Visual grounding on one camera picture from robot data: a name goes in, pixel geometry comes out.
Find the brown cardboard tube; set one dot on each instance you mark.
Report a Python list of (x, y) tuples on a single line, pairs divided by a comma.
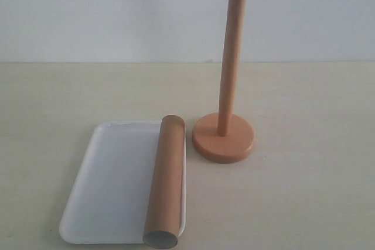
[(163, 217)]

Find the white rectangular tray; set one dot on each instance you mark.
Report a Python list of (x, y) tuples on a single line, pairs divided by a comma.
[(109, 200)]

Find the wooden paper towel holder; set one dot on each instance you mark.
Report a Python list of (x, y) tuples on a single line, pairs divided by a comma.
[(225, 137)]

